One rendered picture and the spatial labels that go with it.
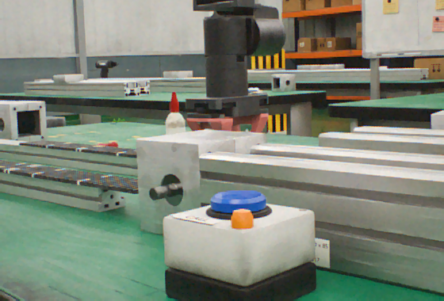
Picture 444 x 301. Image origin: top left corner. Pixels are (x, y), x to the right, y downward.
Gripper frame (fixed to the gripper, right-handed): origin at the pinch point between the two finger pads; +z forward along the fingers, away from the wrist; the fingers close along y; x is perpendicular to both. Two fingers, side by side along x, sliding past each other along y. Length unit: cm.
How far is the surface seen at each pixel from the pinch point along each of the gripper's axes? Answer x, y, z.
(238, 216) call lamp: -33.6, -35.7, -3.9
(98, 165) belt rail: 27.0, -2.1, 2.2
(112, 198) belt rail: 1.7, -19.0, 1.8
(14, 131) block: 75, 11, 0
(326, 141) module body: -19.4, -5.1, -4.6
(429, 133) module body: -28.1, 2.3, -5.1
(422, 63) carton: 174, 401, -5
